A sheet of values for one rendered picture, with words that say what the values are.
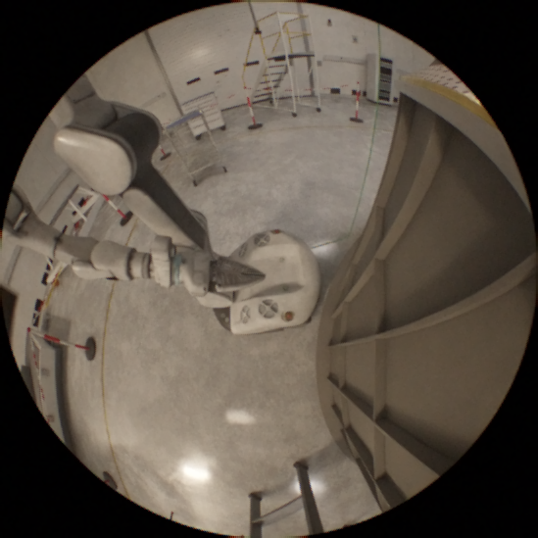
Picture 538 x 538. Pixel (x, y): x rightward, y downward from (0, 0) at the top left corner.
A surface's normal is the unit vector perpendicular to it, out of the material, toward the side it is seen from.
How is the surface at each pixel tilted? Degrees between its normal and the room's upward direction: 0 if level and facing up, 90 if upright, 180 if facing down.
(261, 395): 0
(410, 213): 90
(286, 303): 0
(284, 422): 0
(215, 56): 90
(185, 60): 90
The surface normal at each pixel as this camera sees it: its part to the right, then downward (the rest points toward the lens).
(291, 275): -0.18, -0.44
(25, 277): 0.98, -0.12
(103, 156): 0.18, 0.83
